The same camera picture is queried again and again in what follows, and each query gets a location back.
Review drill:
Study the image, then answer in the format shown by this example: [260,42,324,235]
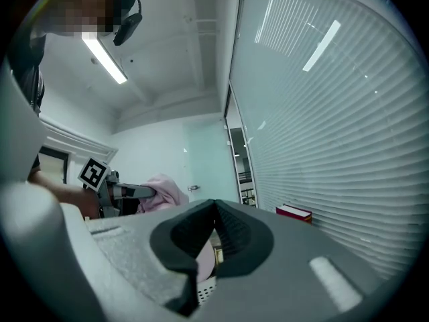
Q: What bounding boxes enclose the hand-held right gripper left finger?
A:
[87,199,217,317]

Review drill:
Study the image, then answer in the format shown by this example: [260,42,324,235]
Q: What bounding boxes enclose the white window blinds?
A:
[229,0,423,281]

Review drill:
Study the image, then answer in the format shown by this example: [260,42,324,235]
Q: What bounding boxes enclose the black head-mounted camera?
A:
[113,0,143,47]

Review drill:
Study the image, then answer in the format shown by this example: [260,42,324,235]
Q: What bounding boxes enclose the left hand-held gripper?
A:
[77,157,158,219]

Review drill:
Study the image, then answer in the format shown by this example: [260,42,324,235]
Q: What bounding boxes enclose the person's left forearm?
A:
[27,171,101,219]

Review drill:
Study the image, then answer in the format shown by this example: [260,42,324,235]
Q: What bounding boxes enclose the person's dark shirt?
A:
[5,28,46,117]

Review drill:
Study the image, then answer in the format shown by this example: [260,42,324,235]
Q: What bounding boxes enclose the pink clothes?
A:
[136,172,216,281]

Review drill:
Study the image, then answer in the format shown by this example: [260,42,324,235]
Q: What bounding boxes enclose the white perforated basket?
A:
[196,276,219,307]

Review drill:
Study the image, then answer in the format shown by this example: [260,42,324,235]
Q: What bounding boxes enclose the red book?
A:
[275,204,314,226]

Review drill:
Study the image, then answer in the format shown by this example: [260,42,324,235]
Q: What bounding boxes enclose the long ceiling light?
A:
[80,32,129,85]

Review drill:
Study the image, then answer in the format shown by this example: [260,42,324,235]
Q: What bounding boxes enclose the person's head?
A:
[50,0,123,40]

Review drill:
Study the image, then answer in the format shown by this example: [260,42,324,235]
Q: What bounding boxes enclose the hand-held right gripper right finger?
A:
[196,200,402,322]

